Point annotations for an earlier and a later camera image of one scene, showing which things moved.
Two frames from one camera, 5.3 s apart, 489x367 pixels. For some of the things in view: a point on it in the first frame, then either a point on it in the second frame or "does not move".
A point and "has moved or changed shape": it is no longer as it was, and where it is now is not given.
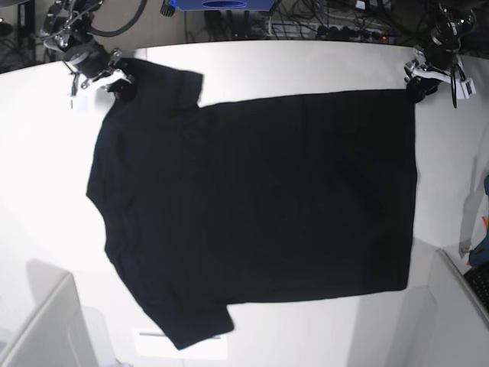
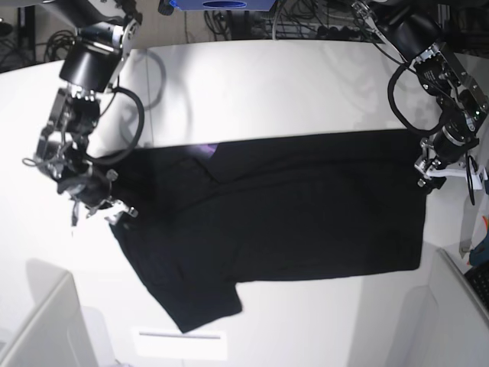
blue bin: x=224 y=4 does not move
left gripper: x=92 y=60 → x=93 y=189
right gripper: x=418 y=87 → x=442 y=150
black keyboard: x=478 y=278 does not move
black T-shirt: x=275 y=199 has moved or changed shape
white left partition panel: x=56 y=332 does not move
